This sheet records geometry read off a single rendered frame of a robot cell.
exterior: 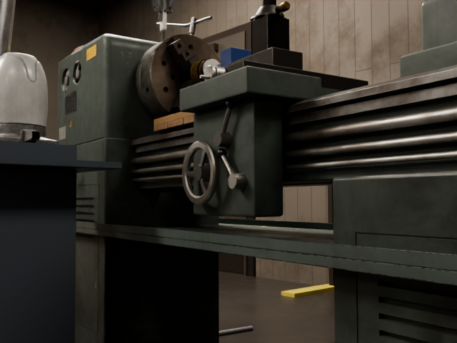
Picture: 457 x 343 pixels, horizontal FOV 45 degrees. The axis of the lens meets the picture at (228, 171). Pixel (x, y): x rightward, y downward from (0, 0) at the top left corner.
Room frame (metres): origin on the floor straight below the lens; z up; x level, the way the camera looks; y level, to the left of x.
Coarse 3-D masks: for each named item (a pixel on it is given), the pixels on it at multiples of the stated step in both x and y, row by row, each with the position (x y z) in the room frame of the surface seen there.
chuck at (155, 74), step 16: (160, 48) 1.88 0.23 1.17; (192, 48) 1.96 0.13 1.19; (208, 48) 1.99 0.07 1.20; (144, 64) 1.92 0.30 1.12; (160, 64) 1.88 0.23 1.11; (176, 64) 1.92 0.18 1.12; (144, 80) 1.91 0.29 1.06; (160, 80) 1.89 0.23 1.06; (176, 80) 1.92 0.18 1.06; (144, 96) 1.94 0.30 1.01; (160, 96) 1.89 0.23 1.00; (160, 112) 1.94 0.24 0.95
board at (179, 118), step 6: (174, 114) 1.67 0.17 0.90; (180, 114) 1.64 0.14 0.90; (186, 114) 1.61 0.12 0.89; (192, 114) 1.58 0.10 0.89; (156, 120) 1.77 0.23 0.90; (162, 120) 1.74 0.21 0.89; (168, 120) 1.70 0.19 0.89; (174, 120) 1.67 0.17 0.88; (180, 120) 1.64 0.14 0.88; (186, 120) 1.61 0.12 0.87; (192, 120) 1.58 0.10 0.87; (156, 126) 1.77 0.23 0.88; (162, 126) 1.74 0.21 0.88; (168, 126) 1.70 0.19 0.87; (174, 126) 1.67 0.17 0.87; (180, 126) 1.67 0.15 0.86; (186, 126) 1.67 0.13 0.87
